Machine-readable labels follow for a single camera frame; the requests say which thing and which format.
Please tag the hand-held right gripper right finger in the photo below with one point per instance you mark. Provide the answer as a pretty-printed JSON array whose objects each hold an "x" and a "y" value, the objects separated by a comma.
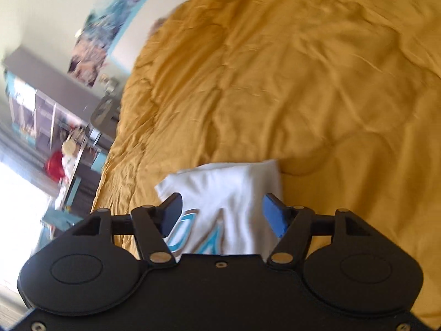
[{"x": 274, "y": 213}]

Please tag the colourful wall poster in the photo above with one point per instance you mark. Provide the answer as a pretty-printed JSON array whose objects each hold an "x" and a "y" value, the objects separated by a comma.
[{"x": 88, "y": 58}]

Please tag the red object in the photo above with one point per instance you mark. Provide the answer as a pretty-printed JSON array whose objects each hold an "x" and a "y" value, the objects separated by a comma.
[{"x": 54, "y": 166}]

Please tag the grey desk shelf unit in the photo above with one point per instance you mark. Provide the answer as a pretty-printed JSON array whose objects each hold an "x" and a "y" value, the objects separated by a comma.
[{"x": 48, "y": 86}]

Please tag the yellow blanket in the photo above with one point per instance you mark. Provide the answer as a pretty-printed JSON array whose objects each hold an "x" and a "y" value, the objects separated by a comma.
[{"x": 293, "y": 76}]

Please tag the purple blue wall poster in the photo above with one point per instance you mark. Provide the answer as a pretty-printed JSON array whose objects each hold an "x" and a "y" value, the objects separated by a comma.
[{"x": 113, "y": 10}]

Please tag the white shirt with blue print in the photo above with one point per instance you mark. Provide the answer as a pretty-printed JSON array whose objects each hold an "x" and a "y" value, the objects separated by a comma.
[{"x": 227, "y": 186}]

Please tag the grey desk chair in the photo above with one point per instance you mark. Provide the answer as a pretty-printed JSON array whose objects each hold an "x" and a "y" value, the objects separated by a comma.
[{"x": 103, "y": 113}]

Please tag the cream round object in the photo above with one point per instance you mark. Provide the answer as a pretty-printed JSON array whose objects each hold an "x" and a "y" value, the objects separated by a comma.
[{"x": 69, "y": 147}]

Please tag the white blue-trimmed headboard panel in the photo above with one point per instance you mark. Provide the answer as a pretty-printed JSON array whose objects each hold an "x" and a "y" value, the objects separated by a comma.
[{"x": 128, "y": 46}]

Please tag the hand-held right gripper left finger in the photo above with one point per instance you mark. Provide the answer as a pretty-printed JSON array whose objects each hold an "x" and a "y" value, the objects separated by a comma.
[{"x": 172, "y": 213}]

